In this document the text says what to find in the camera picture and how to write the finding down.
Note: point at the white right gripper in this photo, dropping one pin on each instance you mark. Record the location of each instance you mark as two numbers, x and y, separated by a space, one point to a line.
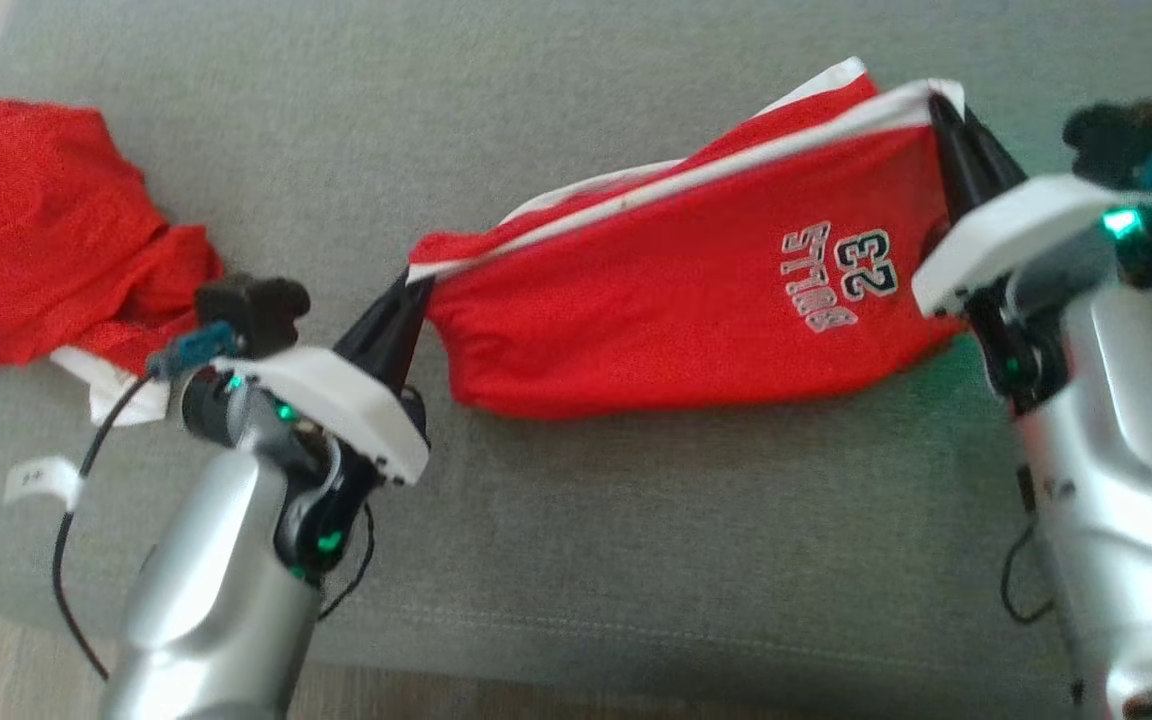
1016 235

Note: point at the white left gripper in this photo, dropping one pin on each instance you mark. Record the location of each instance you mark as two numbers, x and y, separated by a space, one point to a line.
356 405

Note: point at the red basketball shorts white trim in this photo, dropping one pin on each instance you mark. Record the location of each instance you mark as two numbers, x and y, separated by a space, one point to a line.
636 300

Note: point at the red t-shirt white sleeves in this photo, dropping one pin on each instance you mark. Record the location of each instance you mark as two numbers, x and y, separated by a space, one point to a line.
36 230

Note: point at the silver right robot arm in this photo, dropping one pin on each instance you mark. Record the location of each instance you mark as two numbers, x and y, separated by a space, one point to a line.
1126 480

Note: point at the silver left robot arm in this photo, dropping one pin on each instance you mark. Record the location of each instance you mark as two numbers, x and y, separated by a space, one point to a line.
206 590

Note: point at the grey fabric sofa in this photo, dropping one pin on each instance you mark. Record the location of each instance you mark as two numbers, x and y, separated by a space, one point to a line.
576 520

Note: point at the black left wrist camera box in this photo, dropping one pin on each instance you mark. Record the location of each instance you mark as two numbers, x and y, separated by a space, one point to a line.
256 310

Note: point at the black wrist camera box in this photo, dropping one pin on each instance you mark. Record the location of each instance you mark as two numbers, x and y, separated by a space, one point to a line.
256 310
1126 140

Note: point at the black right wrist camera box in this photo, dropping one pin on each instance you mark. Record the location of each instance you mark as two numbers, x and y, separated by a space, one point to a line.
1126 140

